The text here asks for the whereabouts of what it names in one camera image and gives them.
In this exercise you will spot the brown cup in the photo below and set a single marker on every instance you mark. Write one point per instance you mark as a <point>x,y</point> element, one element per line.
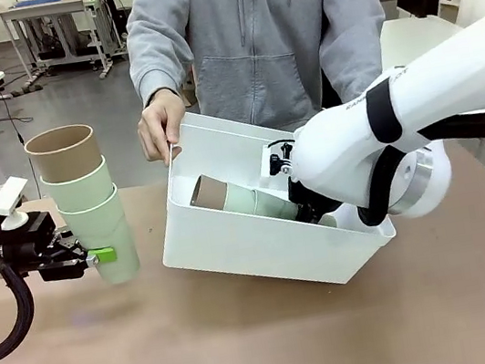
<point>68,161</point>
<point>212,193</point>

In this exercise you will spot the light green cup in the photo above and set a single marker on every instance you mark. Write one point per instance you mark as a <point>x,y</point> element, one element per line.
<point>240,198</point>
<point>274,204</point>
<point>107,231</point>
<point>83,193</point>

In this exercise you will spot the person in gray hoodie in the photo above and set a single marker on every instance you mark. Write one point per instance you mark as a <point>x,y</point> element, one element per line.
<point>256,36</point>

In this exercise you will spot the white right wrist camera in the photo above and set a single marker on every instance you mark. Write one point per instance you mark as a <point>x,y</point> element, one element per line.
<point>269,173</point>

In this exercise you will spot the person's left forearm gray sleeve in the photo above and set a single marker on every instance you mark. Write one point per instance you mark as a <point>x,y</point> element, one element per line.
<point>361,57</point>

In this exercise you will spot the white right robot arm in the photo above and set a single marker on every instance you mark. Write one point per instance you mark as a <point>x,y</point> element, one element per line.
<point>335,153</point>

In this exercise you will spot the white plastic basket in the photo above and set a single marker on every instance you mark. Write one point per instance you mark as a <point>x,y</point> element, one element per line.
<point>257,244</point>

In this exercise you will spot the long white table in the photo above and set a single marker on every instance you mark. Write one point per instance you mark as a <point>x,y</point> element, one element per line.
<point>418,36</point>

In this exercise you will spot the gray workshop desk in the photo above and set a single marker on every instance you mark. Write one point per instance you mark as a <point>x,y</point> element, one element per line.
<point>49,9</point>

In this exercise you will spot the person's right forearm gray sleeve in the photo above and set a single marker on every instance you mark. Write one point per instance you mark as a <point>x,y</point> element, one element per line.
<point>158,57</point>

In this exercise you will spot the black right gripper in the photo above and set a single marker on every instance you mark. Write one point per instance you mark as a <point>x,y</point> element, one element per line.
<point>304,207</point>

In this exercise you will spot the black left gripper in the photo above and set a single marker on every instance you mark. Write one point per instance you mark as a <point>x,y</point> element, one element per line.
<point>25,235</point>

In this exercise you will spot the person's right hand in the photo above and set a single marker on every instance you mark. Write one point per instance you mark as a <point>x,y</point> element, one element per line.
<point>157,126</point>

